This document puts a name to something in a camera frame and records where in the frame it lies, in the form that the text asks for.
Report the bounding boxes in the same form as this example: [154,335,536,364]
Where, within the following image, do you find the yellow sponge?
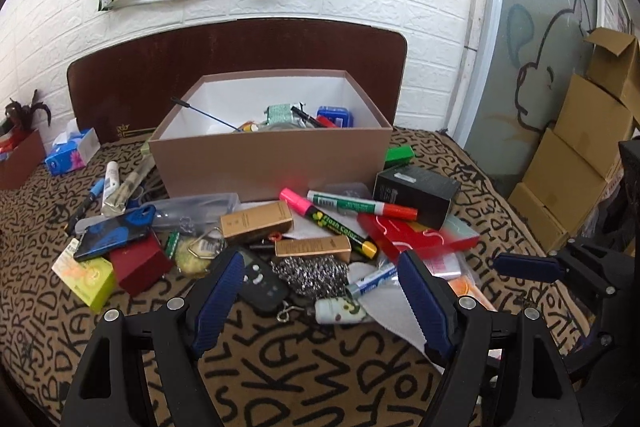
[173,234,224,278]

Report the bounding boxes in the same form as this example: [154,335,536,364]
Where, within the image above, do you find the white tube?
[102,161,120,194]

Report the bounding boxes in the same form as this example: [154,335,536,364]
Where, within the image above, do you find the black remote with display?
[235,247,291,314]

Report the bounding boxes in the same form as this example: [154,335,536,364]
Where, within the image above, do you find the green and red marker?
[305,189,419,222]

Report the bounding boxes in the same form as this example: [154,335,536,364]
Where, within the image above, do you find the pink-capped black highlighter marker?
[279,187,378,261]

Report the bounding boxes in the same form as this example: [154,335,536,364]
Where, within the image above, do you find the flat red box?
[357,211,481,264]

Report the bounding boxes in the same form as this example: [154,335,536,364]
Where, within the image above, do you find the small brown open box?
[0,129,47,191]

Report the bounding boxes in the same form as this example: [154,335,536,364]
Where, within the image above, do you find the blue tissue pack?
[44,119,101,176]

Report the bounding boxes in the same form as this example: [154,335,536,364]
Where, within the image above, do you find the green sachet packet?
[264,103,301,126]

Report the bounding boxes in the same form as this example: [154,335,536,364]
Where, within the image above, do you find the black and blue wand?
[170,96,242,130]

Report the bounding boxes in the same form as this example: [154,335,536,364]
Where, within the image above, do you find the dark red artificial plant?
[3,89,54,131]

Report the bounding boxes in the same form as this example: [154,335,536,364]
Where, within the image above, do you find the blue pen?
[67,179,106,234]

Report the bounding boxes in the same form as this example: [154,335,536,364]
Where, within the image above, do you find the brown chair back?
[66,18,409,144]

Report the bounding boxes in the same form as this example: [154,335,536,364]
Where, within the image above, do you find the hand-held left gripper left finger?
[60,249,247,427]

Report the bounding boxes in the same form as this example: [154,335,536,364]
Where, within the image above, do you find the clear plastic case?
[149,192,241,229]

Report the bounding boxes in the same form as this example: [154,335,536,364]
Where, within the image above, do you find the yellow-green box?
[51,251,117,312]

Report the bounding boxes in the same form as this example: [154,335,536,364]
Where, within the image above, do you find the steel wool scourer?
[272,254,349,301]

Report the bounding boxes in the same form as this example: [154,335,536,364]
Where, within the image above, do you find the tan cardboard storage box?
[148,70,395,204]

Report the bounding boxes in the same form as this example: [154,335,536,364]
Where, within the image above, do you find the phone with blue case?
[73,205,157,263]

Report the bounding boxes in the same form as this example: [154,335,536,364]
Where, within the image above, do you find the thin black marker pen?
[291,105,322,127]

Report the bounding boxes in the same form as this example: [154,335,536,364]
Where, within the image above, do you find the white and pink packet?
[428,251,467,281]

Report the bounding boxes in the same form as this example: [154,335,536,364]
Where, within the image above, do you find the slim gold box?
[274,235,352,264]

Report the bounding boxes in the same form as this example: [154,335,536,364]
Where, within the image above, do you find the grey shoe insole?
[347,261,427,349]

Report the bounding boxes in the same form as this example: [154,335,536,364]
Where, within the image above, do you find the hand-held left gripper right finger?
[397,249,587,427]

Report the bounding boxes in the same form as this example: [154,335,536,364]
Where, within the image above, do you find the large gold box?
[219,200,295,239]

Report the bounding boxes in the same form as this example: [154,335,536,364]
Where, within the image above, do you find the dark red box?
[108,234,174,297]

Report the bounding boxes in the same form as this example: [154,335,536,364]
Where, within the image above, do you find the black carton box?
[372,164,462,231]

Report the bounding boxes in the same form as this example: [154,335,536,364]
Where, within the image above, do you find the open cardboard box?
[582,27,640,108]

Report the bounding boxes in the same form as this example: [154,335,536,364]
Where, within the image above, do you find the white avocado-print bottle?
[313,296,369,326]

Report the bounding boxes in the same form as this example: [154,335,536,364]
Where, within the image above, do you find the blue box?
[316,105,354,128]

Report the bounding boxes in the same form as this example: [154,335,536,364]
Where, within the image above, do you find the blue and grey marker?
[344,262,401,298]

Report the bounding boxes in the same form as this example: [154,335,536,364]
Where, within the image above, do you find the small green box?
[383,145,416,170]

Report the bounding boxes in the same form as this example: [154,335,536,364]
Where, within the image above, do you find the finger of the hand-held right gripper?
[492,248,621,303]

